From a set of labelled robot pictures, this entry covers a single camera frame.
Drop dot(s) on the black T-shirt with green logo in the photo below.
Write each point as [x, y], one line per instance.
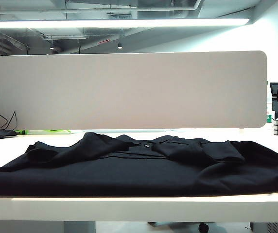
[129, 174]

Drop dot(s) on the beige desk divider panel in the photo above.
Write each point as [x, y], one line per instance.
[129, 89]

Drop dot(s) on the small ceiling spot lamp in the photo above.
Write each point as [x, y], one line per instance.
[119, 46]
[52, 47]

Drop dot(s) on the long white ceiling light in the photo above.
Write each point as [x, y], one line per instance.
[105, 23]

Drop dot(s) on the green flat item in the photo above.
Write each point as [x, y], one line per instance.
[23, 132]

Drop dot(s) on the black chair caster wheel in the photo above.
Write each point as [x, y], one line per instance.
[203, 228]

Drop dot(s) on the grey vented cabinet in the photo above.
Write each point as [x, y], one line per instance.
[275, 228]

